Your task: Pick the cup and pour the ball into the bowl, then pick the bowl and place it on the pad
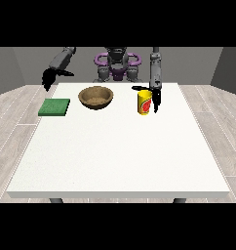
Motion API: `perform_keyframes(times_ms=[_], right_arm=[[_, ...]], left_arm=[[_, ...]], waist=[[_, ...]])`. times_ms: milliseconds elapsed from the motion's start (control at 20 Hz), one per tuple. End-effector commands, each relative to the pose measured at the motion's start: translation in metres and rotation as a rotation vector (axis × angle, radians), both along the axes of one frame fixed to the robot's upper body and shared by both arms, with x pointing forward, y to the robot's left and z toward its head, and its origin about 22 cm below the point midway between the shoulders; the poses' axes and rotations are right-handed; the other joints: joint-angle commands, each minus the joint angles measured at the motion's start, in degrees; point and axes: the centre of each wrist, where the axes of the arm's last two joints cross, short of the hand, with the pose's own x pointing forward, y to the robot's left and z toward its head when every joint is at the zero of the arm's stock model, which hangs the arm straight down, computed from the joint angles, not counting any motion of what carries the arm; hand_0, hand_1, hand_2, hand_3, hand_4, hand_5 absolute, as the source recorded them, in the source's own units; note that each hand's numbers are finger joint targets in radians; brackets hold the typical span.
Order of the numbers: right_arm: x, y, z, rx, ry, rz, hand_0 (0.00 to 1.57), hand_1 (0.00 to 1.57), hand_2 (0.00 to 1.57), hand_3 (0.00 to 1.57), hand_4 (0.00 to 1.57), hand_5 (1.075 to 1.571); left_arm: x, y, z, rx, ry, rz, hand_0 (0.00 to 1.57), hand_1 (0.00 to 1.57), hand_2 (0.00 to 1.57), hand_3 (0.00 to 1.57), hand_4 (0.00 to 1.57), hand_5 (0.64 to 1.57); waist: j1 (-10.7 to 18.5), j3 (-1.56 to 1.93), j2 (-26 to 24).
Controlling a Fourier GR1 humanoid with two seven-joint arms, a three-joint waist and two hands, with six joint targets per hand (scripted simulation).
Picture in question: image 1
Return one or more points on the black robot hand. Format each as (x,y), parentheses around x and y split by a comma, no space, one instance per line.
(155,96)
(49,77)

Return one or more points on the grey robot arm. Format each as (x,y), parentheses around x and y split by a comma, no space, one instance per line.
(61,59)
(155,70)

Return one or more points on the yellow cup with melon print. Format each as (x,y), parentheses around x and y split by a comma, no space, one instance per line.
(144,102)

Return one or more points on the green square pad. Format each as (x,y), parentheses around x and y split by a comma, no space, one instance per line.
(54,107)

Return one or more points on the brown wooden bowl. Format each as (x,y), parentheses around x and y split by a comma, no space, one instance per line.
(96,97)

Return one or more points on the grey robot trunk purple rings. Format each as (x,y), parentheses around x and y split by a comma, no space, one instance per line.
(117,66)

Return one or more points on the dark table leg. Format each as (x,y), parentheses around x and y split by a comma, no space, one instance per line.
(56,200)
(179,200)

